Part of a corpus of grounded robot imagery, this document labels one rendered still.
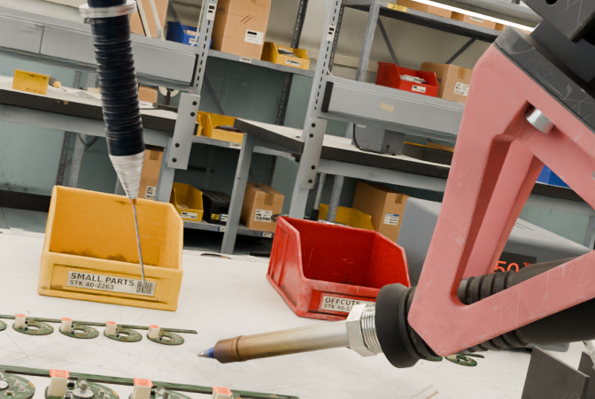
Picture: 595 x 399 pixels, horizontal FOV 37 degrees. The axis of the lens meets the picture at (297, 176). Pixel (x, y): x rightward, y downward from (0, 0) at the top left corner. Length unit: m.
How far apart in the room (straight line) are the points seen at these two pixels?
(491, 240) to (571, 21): 0.09
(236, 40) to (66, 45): 2.02
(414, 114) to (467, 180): 2.80
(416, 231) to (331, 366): 0.24
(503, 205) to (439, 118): 2.82
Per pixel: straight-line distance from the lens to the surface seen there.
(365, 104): 2.93
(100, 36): 0.25
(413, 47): 5.45
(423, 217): 0.79
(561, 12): 0.19
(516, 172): 0.26
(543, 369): 0.49
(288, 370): 0.57
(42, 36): 2.63
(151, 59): 2.68
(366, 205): 5.16
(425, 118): 3.05
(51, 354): 0.53
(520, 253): 0.73
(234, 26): 4.55
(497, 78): 0.21
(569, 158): 0.22
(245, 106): 5.02
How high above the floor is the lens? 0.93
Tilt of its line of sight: 6 degrees down
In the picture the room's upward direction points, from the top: 12 degrees clockwise
